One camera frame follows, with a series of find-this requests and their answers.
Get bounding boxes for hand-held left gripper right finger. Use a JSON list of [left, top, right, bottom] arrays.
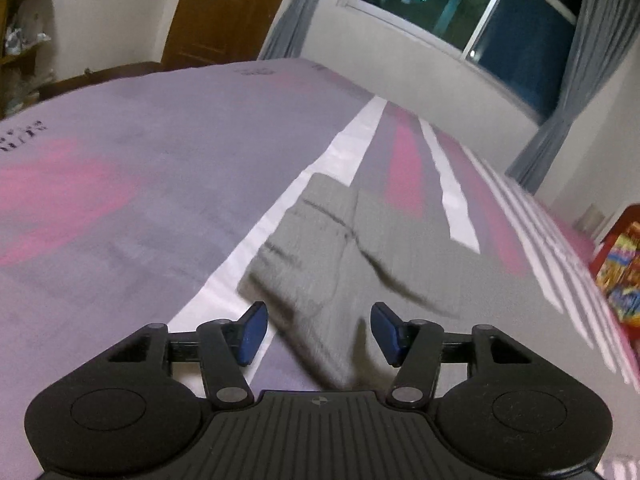
[[369, 301, 532, 409]]

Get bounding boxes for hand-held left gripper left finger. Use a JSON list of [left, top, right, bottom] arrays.
[[107, 301, 271, 408]]

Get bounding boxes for grey pants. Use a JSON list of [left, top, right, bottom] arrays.
[[237, 172, 463, 391]]

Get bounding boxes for striped purple pink bed sheet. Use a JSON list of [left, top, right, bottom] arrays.
[[0, 57, 640, 480]]

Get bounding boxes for colourful printed blanket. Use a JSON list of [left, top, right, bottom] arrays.
[[590, 205, 640, 346]]

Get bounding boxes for dark wooden bed footboard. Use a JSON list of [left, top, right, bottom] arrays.
[[37, 61, 163, 101]]

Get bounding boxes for grey curtain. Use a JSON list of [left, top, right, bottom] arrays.
[[505, 0, 640, 196], [257, 0, 341, 61]]

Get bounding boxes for sliding glass window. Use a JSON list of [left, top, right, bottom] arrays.
[[342, 0, 588, 126]]

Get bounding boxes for brown wooden door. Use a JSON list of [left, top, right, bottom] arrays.
[[161, 0, 303, 71]]

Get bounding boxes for white crumpled plastic bag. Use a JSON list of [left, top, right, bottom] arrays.
[[4, 10, 52, 57]]

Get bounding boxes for wooden cabinet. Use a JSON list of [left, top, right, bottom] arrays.
[[0, 0, 58, 121]]

